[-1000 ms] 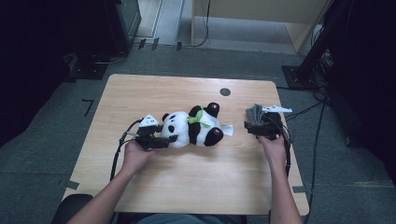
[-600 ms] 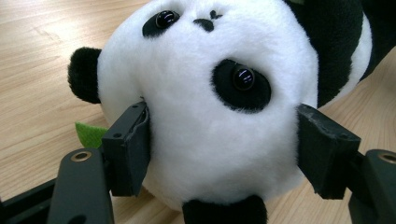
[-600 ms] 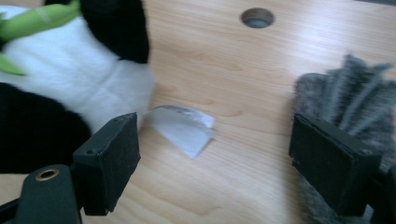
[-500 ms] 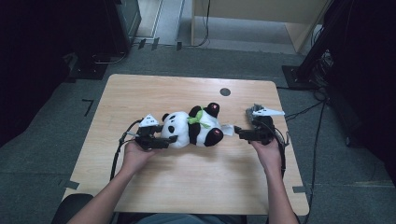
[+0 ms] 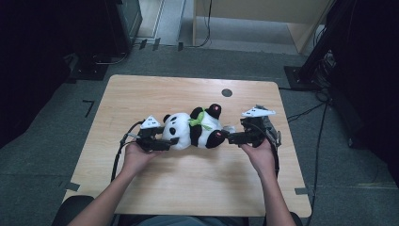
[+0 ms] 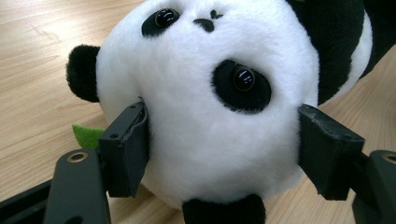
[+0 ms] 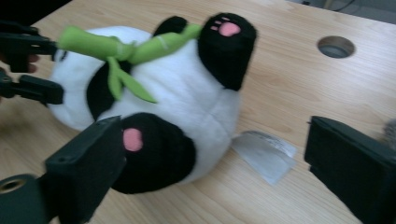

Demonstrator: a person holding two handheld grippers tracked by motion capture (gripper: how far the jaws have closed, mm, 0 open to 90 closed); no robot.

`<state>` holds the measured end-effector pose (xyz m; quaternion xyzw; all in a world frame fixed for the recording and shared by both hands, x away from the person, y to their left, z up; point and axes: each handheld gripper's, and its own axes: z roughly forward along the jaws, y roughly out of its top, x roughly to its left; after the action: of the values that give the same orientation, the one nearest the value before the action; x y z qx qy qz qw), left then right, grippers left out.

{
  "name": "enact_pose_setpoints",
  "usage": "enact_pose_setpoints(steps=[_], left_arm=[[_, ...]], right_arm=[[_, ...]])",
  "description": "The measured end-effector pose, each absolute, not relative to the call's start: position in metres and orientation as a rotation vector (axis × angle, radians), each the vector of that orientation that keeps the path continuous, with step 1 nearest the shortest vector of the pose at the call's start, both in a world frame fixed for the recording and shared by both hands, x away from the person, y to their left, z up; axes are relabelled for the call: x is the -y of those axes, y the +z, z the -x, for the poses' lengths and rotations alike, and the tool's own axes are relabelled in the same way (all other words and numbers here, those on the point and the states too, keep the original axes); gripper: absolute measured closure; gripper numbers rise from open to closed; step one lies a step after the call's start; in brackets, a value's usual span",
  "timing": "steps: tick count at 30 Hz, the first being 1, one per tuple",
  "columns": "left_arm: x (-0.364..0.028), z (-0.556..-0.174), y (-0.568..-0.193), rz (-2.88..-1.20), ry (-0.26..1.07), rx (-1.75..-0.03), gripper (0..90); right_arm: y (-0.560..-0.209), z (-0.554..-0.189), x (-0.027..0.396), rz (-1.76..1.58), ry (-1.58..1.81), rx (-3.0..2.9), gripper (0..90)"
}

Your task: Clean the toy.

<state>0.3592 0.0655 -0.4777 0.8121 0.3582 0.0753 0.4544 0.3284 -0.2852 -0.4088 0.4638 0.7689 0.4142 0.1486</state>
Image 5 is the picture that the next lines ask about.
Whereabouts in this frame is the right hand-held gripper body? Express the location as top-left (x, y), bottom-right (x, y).
top-left (239, 105), bottom-right (281, 149)

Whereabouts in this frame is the black chair armrest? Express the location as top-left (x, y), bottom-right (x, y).
top-left (290, 211), bottom-right (304, 226)
top-left (51, 195), bottom-right (95, 226)

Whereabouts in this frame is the dark curtain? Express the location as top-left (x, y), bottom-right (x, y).
top-left (0, 0), bottom-right (109, 149)
top-left (326, 0), bottom-right (399, 189)

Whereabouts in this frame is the short black floor cable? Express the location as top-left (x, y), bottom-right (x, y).
top-left (286, 101), bottom-right (327, 123)

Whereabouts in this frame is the left hand-held gripper cable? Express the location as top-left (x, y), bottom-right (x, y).
top-left (110, 121), bottom-right (146, 184)

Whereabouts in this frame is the long black floor cable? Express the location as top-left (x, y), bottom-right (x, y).
top-left (304, 102), bottom-right (329, 226)

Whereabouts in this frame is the person's left hand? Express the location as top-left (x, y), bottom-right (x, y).
top-left (121, 142), bottom-right (162, 177)

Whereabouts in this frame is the panda plush toy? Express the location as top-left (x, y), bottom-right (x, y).
top-left (162, 103), bottom-right (231, 151)

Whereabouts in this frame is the black metal stand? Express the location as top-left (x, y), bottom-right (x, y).
top-left (283, 0), bottom-right (349, 92)

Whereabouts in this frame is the black hanging cable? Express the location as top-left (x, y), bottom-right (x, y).
top-left (187, 0), bottom-right (214, 49)

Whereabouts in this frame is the beige wooden furniture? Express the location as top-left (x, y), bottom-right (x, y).
top-left (191, 0), bottom-right (334, 55)

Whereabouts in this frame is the person's right hand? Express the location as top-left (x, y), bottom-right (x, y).
top-left (239, 137), bottom-right (278, 179)

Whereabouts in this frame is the person's dark clothing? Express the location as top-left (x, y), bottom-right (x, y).
top-left (117, 215), bottom-right (267, 226)

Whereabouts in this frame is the black cabinet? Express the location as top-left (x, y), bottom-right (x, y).
top-left (104, 0), bottom-right (144, 56)

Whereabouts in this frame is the black stand base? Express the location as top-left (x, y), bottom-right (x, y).
top-left (66, 53), bottom-right (110, 83)

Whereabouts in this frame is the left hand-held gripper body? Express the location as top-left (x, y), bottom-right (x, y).
top-left (136, 115), bottom-right (165, 153)

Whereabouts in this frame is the tangle of cables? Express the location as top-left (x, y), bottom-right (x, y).
top-left (312, 50), bottom-right (337, 102)

